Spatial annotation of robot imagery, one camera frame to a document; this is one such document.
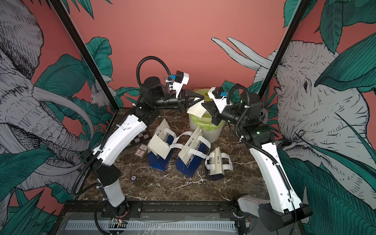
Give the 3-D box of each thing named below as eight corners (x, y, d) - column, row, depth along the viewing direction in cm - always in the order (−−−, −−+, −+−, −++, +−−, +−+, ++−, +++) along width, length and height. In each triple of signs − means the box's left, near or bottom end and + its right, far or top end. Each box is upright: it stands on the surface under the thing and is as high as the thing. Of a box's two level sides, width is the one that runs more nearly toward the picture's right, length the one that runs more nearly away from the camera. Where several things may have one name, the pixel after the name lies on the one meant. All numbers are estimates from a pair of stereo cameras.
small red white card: (136, 155, 97) (134, 152, 94) (142, 145, 101) (141, 143, 99) (142, 157, 96) (141, 155, 93) (148, 147, 100) (147, 145, 98)
